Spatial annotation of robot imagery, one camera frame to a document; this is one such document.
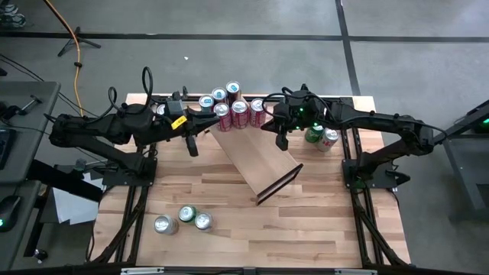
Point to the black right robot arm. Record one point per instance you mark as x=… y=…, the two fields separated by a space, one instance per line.
x=382 y=126

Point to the silver metal bracket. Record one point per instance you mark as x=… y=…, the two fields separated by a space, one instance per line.
x=141 y=271
x=355 y=272

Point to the black support beam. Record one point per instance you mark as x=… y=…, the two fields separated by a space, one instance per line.
x=65 y=183

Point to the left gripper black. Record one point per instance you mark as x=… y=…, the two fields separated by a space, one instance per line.
x=168 y=126

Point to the black keyboard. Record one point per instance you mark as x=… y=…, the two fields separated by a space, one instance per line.
x=5 y=149

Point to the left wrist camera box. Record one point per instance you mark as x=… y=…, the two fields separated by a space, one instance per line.
x=174 y=108

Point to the grey metal cart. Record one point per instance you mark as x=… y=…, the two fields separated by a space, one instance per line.
x=462 y=160

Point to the wooden shelf with black frame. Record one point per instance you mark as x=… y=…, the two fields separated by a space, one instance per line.
x=252 y=156

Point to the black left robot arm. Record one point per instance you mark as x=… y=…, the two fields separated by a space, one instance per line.
x=95 y=130

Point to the black computer mouse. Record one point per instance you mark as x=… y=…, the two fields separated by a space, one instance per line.
x=8 y=212

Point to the black table clamp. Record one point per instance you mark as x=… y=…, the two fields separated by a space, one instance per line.
x=304 y=88
x=185 y=91

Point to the white paper sheets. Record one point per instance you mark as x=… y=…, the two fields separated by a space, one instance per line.
x=72 y=210

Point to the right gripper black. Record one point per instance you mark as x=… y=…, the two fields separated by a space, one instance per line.
x=302 y=114

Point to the grey desk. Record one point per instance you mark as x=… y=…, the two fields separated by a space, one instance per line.
x=15 y=248
x=46 y=95

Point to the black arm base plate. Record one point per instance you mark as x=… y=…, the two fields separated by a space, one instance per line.
x=382 y=173
x=114 y=179

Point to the black tripod stand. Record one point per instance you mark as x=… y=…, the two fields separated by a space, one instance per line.
x=67 y=46

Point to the yellow label tag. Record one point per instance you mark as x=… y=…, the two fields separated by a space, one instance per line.
x=179 y=122

